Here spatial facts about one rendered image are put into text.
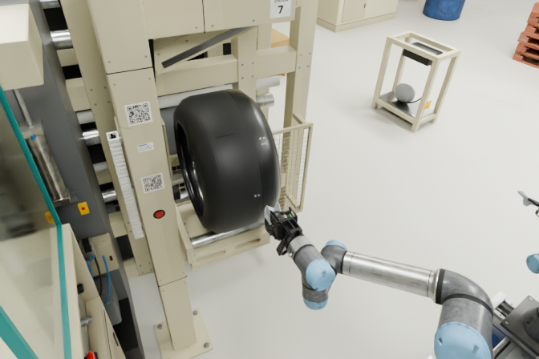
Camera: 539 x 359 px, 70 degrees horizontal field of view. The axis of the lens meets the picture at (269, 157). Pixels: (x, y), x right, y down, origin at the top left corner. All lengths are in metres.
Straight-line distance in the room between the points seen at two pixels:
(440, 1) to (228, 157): 6.61
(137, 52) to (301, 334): 1.81
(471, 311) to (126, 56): 1.11
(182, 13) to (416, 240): 2.28
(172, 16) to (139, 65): 0.31
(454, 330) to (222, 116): 0.92
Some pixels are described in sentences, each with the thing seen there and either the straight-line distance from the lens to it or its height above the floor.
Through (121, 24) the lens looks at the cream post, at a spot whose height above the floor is 1.79.
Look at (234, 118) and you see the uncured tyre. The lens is 1.36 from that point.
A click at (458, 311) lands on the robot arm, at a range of 1.10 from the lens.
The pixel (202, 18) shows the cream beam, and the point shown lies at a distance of 1.49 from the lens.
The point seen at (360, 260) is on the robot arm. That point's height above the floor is 1.22.
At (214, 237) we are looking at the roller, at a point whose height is 0.91.
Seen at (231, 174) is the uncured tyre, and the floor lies 1.31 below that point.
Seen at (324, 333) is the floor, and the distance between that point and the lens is 2.46.
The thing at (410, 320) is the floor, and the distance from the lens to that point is 2.64.
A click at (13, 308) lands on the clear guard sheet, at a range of 0.76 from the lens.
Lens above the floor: 2.16
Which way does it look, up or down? 38 degrees down
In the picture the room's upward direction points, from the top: 3 degrees clockwise
